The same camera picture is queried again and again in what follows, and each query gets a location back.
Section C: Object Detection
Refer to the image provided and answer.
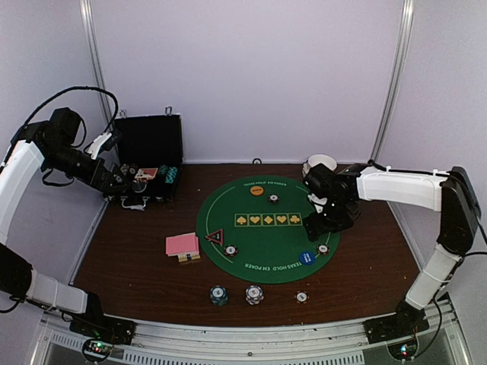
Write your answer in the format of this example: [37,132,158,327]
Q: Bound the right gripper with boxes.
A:
[302,197,353,243]

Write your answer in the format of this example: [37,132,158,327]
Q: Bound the orange round blind button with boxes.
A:
[250,186,264,196]

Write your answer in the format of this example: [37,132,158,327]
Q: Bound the blue tan chip stack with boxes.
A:
[245,285,264,305]

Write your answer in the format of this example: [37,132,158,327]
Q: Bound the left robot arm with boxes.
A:
[1,86,131,338]

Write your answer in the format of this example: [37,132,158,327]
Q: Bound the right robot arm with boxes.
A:
[302,160,485,336]

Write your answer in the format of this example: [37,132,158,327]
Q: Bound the clear acrylic dealer button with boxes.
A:
[132,180,148,194]

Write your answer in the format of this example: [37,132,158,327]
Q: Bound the card deck in case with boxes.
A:
[135,167,158,180]

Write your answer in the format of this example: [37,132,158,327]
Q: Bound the white ceramic lower bowl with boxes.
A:
[301,161,310,178]

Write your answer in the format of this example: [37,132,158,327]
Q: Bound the white ceramic bowl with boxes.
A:
[307,154,338,171]
[301,161,310,178]

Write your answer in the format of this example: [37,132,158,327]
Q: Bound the white ceramic upper bowl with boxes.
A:
[307,154,338,171]

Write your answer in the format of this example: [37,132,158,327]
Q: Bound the black poker chip case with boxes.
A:
[103,106,183,211]

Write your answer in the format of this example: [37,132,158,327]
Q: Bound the green blue chips in case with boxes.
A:
[158,165,169,176]

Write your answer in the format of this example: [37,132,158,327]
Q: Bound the teal chip row in case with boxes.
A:
[164,167,179,184]

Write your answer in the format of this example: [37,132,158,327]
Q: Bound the blue round blind button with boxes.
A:
[299,251,316,265]

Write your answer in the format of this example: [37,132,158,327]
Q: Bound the green round poker mat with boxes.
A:
[196,176,340,284]

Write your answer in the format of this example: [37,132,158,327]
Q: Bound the red playing card deck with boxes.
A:
[165,233,199,256]

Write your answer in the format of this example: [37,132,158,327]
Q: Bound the gold card deck box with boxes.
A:
[177,253,201,264]

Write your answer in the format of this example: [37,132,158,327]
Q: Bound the black red triangle token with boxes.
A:
[205,228,224,246]

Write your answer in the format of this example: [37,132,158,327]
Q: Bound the green blue chip stack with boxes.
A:
[210,285,228,306]

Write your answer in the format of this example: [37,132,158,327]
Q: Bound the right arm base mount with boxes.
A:
[363,315,430,344]

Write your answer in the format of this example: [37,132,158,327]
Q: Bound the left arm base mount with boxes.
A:
[69,316,136,345]

